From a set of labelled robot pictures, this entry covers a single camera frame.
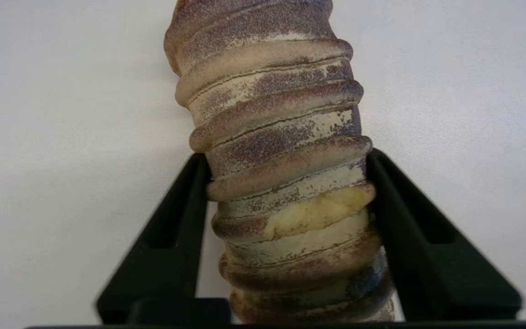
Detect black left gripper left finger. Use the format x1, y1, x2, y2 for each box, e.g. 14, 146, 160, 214
96, 153, 231, 325

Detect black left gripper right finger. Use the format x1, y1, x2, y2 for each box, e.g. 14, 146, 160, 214
366, 149, 523, 323

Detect long twisted striped bread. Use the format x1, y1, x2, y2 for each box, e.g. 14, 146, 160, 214
163, 0, 396, 324

